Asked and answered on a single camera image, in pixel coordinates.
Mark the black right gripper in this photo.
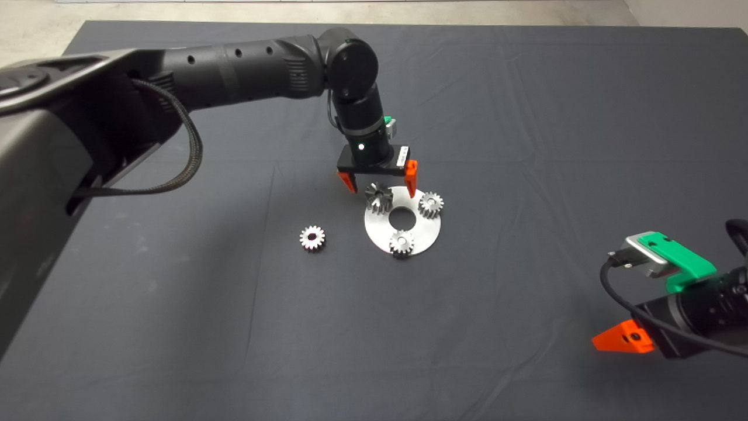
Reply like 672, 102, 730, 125
591, 295, 711, 360

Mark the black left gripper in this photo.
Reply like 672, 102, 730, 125
337, 127, 419, 199

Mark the large tall steel gear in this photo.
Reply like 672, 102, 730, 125
365, 181, 393, 215

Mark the small steel gear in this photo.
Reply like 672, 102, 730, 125
418, 192, 445, 219
300, 226, 326, 252
389, 230, 415, 258

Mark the round metal plate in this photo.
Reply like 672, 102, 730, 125
364, 185, 443, 256

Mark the dark grey table cloth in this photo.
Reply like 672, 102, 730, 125
0, 19, 748, 421

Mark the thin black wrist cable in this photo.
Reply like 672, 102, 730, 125
327, 92, 342, 136

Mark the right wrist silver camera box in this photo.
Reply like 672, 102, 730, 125
624, 234, 673, 280

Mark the right wrist green camera mount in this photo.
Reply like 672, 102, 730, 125
637, 232, 717, 294

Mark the thick black braided cable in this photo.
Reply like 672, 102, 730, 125
73, 79, 203, 196

